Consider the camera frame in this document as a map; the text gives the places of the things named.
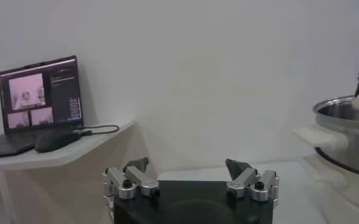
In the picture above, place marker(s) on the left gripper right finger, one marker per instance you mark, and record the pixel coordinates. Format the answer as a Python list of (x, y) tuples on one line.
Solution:
[(243, 179)]

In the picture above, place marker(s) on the black laptop beside mouse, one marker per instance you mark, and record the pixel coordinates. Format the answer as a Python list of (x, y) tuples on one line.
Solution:
[(39, 91)]

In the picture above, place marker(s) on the stainless steel steamer basket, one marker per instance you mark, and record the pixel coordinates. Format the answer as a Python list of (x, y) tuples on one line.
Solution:
[(350, 146)]

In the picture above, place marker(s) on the white electric cooker base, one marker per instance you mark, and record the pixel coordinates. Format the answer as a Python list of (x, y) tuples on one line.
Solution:
[(319, 138)]

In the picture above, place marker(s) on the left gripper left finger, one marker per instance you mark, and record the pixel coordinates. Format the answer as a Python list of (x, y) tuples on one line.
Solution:
[(142, 179)]

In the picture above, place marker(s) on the white side table with mouse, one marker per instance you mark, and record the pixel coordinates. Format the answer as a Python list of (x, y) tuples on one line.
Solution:
[(75, 152)]

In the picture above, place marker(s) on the black computer mouse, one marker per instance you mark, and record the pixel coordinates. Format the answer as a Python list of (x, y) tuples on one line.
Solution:
[(54, 141)]

